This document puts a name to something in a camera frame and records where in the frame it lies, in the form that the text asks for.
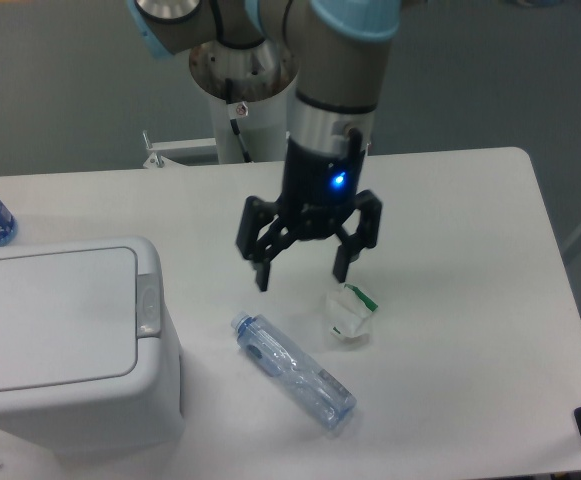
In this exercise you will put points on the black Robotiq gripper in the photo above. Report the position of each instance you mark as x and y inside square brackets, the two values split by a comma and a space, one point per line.
[317, 195]

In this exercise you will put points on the white push-lid trash can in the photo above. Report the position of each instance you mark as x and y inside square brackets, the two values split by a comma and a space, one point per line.
[89, 356]

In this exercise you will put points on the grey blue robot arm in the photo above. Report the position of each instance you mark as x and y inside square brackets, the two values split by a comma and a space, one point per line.
[341, 50]

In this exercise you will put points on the crumpled white green carton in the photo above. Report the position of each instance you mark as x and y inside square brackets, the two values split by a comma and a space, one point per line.
[347, 312]

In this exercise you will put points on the empty clear plastic bottle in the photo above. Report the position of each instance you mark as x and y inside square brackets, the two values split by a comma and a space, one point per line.
[315, 389]

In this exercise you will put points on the white pedestal base frame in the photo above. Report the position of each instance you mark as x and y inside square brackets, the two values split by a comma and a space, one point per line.
[196, 152]

